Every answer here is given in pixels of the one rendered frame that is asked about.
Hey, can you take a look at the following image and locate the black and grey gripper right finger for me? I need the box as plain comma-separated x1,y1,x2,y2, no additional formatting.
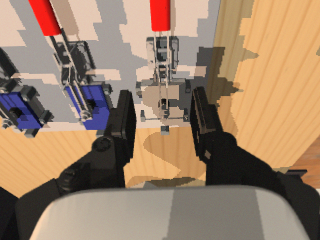
190,87,320,240

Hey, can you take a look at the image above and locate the grey toggle clamp with red handle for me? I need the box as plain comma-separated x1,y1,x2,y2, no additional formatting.
0,48,22,130

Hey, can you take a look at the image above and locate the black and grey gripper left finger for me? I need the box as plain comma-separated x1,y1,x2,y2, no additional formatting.
15,90,137,240

